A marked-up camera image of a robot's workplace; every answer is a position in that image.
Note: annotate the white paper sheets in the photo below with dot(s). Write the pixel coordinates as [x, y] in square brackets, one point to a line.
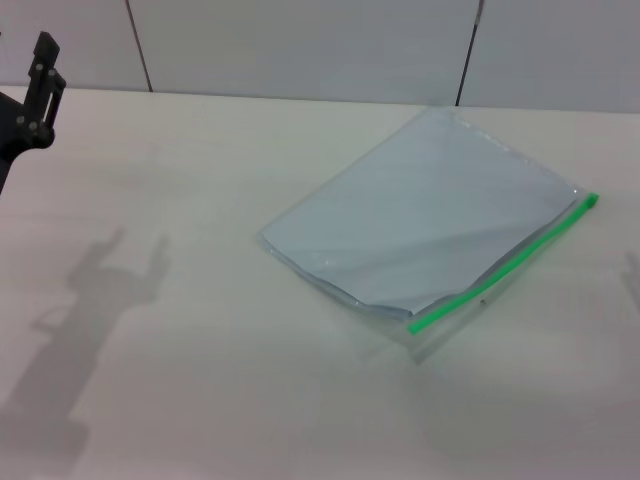
[415, 215]

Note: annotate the green zipper slider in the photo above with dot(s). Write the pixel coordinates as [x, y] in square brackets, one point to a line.
[591, 200]

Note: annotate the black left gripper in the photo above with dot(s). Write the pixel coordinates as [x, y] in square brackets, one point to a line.
[10, 135]

